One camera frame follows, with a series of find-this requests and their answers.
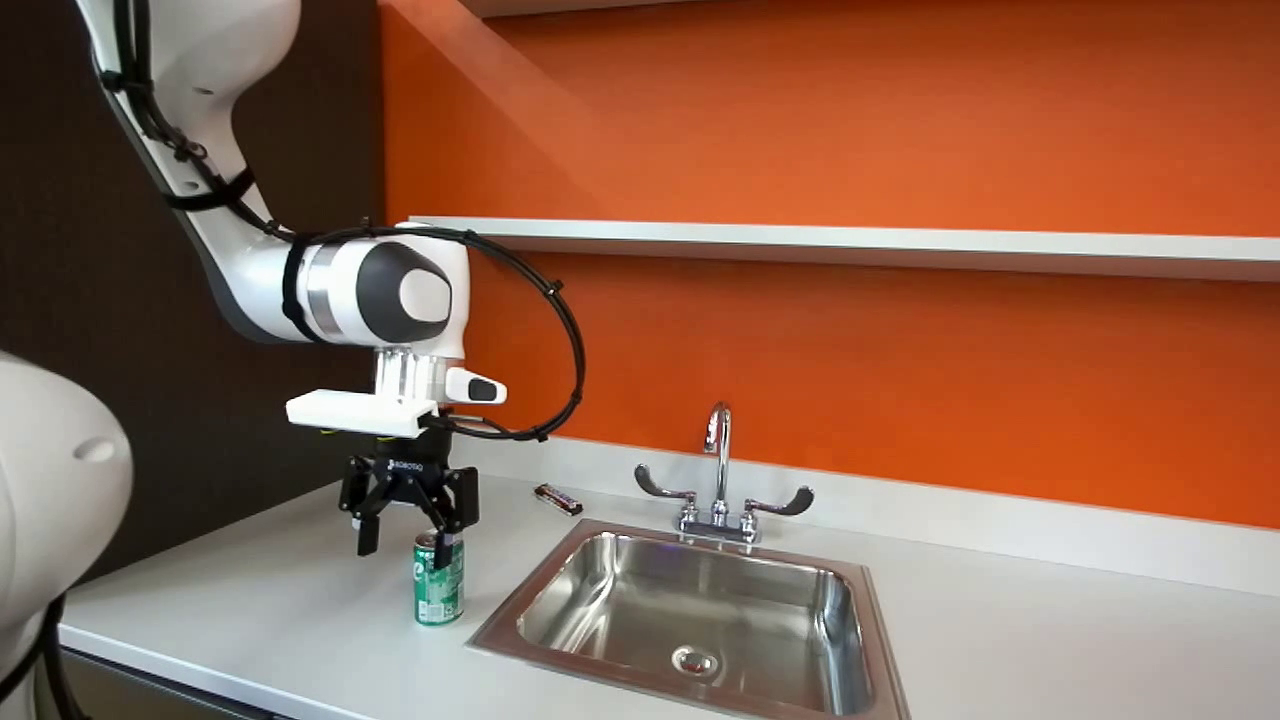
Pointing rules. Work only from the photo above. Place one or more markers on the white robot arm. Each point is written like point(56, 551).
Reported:
point(175, 73)

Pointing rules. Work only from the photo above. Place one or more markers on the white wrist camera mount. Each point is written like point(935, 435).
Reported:
point(407, 395)

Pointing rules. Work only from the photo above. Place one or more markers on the white lower wall shelf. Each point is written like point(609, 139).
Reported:
point(956, 251)

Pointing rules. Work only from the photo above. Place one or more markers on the stainless steel sink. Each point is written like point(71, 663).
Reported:
point(756, 632)

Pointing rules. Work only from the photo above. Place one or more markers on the dark wood cabinet panel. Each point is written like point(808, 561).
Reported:
point(103, 286)

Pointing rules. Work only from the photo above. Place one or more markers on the green sprite can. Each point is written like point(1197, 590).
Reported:
point(438, 581)

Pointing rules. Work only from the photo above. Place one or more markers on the dark marker pen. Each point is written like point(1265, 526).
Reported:
point(557, 497)

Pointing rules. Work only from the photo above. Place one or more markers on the chrome faucet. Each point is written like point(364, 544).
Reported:
point(718, 522)

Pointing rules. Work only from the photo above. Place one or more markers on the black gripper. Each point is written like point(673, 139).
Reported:
point(423, 477)

